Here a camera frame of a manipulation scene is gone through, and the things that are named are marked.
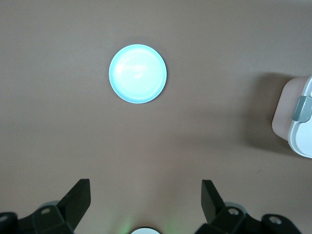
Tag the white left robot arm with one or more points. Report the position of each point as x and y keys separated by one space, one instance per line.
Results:
x=145 y=231

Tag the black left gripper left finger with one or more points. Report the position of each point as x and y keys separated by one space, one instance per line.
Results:
x=61 y=219

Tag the white lidded storage box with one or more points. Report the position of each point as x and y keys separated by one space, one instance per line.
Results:
x=282 y=109

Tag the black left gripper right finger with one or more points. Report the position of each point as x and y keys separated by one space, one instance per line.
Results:
x=224 y=219

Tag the light blue round plate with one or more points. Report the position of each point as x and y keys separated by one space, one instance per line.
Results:
x=137 y=73

